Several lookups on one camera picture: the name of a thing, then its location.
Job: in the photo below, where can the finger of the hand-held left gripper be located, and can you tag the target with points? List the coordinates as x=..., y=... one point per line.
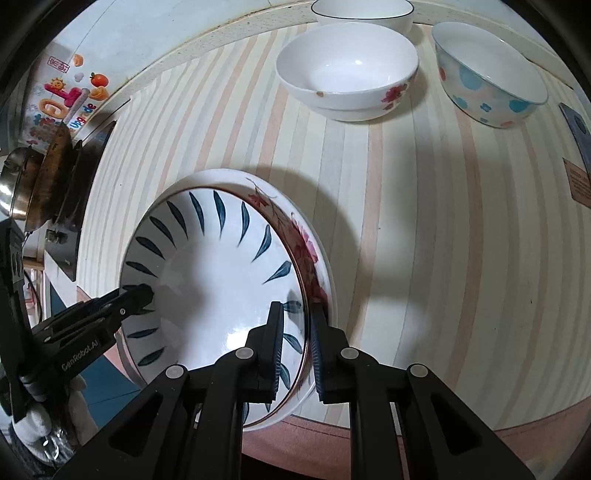
x=131, y=300

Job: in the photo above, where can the white bowl with red flower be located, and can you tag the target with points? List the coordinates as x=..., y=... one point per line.
x=346, y=64

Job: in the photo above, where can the stainless steel pot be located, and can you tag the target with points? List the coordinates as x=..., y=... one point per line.
x=18, y=184

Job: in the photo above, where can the brown card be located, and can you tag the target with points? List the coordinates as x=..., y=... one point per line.
x=579, y=184

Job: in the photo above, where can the black gas stove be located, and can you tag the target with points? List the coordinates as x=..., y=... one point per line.
x=99, y=147

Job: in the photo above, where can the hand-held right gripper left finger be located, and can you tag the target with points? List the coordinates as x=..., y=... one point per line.
x=277, y=357

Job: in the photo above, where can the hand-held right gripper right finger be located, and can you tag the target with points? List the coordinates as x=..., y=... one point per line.
x=317, y=357

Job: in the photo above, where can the dark smartphone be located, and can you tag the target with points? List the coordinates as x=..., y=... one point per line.
x=579, y=134

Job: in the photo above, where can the striped tablecloth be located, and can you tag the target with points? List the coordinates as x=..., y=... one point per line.
x=415, y=230

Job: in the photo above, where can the colourful wall sticker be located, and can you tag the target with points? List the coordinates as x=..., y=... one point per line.
x=55, y=106

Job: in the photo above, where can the blue leaf pattern plate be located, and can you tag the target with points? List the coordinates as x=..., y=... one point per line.
x=207, y=277

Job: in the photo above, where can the blue dotted bowl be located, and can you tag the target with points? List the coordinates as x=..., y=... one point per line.
x=485, y=69

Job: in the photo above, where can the white bowl with black rim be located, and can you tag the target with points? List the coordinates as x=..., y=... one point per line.
x=360, y=7

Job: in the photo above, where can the person's left hand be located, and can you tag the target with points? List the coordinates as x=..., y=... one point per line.
x=32, y=424

